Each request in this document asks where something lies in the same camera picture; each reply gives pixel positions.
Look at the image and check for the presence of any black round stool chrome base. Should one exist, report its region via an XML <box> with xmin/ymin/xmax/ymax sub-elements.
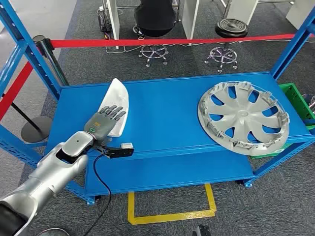
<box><xmin>204</xmin><ymin>18</ymin><xmax>249</xmax><ymax>74</ymax></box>

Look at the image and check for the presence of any black-topped stanchion post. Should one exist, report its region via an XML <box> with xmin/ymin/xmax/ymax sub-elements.
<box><xmin>32</xmin><ymin>34</ymin><xmax>69</xmax><ymax>88</ymax></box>

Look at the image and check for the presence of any stanchion with dark round base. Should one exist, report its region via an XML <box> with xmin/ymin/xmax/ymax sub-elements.
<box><xmin>0</xmin><ymin>92</ymin><xmax>53</xmax><ymax>143</ymax></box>

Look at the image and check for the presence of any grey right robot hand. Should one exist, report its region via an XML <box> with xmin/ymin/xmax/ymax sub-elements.
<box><xmin>192</xmin><ymin>224</ymin><xmax>212</xmax><ymax>236</ymax></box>

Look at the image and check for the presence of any green plastic crate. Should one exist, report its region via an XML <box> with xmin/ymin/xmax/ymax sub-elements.
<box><xmin>251</xmin><ymin>83</ymin><xmax>315</xmax><ymax>160</ymax></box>

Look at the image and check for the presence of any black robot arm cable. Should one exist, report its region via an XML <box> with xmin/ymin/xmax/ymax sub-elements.
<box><xmin>82</xmin><ymin>151</ymin><xmax>113</xmax><ymax>236</ymax></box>

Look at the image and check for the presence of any white floor cable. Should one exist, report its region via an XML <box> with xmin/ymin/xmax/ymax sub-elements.
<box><xmin>106</xmin><ymin>38</ymin><xmax>315</xmax><ymax>55</ymax></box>

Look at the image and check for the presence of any blue metal shelf rack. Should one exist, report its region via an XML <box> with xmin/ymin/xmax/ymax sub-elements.
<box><xmin>0</xmin><ymin>0</ymin><xmax>315</xmax><ymax>206</ymax></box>

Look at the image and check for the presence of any black power strip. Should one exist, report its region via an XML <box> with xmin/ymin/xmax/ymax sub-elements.
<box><xmin>97</xmin><ymin>6</ymin><xmax>111</xmax><ymax>33</ymax></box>

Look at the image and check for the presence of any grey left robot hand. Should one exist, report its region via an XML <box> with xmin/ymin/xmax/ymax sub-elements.
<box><xmin>84</xmin><ymin>105</ymin><xmax>127</xmax><ymax>146</ymax></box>

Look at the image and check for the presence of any red barrier belt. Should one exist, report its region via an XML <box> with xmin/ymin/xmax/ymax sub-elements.
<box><xmin>50</xmin><ymin>33</ymin><xmax>315</xmax><ymax>49</ymax></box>
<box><xmin>0</xmin><ymin>61</ymin><xmax>34</xmax><ymax>121</ymax></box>

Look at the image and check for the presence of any person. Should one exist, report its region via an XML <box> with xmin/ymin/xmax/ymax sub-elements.
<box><xmin>133</xmin><ymin>0</ymin><xmax>177</xmax><ymax>40</ymax></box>

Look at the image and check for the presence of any silver wheel hub cap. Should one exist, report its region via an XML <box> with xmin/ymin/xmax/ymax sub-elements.
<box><xmin>197</xmin><ymin>81</ymin><xmax>291</xmax><ymax>156</ymax></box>

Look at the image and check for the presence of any chrome round base disc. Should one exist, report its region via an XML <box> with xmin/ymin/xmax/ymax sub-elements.
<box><xmin>37</xmin><ymin>228</ymin><xmax>70</xmax><ymax>236</ymax></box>

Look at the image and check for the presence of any stool with chrome star base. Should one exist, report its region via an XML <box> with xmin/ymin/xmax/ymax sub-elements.
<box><xmin>138</xmin><ymin>44</ymin><xmax>169</xmax><ymax>68</ymax></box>

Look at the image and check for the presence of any white plastic shell part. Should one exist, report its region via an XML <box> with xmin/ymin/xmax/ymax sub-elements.
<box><xmin>97</xmin><ymin>78</ymin><xmax>130</xmax><ymax>138</ymax></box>

